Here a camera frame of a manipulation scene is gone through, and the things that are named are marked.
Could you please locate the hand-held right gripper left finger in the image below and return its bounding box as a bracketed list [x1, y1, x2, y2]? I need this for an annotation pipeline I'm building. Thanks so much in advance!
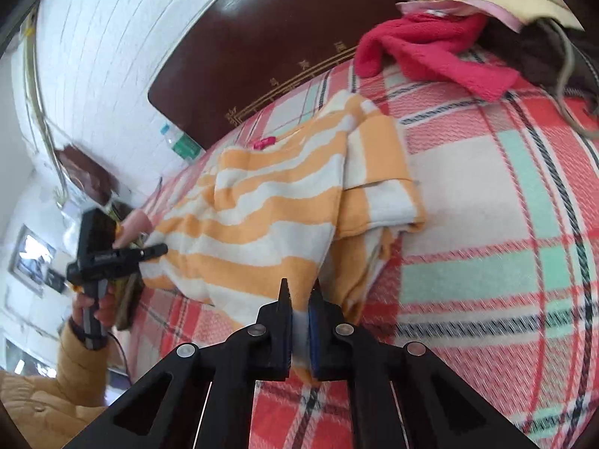
[63, 278, 294, 449]

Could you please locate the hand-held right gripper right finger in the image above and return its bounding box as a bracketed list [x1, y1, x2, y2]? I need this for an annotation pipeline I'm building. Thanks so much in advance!
[308, 280, 540, 449]

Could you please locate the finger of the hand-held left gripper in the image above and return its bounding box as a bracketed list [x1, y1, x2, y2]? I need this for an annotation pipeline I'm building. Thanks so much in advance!
[136, 243, 169, 263]

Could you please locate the yellow white striped shirt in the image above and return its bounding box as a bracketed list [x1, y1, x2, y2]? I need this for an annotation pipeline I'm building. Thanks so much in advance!
[140, 92, 428, 384]

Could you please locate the person's left forearm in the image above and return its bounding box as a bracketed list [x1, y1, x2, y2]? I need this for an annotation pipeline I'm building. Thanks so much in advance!
[0, 319, 111, 431]

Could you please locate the person's left hand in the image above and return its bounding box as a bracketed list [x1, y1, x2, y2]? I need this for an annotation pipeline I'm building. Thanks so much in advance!
[72, 289, 117, 334]

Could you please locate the pale pink soft object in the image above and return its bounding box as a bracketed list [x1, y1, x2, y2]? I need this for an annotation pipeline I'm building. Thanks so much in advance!
[115, 210, 151, 248]

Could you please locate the brown striped cloth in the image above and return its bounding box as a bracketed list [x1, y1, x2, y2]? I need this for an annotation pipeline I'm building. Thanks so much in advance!
[115, 269, 146, 333]

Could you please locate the small brown wooden board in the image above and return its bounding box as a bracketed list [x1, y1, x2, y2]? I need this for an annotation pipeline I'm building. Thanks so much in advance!
[53, 144, 121, 205]

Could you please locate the clear water bottle green label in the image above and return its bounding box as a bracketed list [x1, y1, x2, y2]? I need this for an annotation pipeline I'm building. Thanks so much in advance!
[160, 123, 205, 163]

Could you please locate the plaid bed blanket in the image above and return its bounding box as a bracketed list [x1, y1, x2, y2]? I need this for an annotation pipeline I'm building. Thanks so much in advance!
[126, 51, 599, 449]

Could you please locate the dark brown wooden headboard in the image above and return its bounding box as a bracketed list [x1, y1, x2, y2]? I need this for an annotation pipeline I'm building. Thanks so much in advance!
[147, 0, 409, 142]

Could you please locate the red knit sweater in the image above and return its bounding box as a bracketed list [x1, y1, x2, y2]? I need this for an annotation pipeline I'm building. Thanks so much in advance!
[353, 12, 521, 103]

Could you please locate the brown zip hoodie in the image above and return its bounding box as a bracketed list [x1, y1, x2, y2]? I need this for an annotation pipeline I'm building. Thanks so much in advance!
[477, 18, 599, 140]

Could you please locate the pink garment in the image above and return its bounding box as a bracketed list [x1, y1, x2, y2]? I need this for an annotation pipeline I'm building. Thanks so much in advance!
[395, 0, 523, 34]

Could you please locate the pale yellow garment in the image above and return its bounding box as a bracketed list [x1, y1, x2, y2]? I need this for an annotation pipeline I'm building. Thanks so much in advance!
[421, 0, 586, 31]

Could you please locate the framed wall picture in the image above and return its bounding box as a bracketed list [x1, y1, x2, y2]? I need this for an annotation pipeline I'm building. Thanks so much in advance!
[8, 224, 58, 291]

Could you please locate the wall conduit pipe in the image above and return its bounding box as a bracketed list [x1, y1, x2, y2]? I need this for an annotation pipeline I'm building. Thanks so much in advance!
[22, 9, 67, 207]

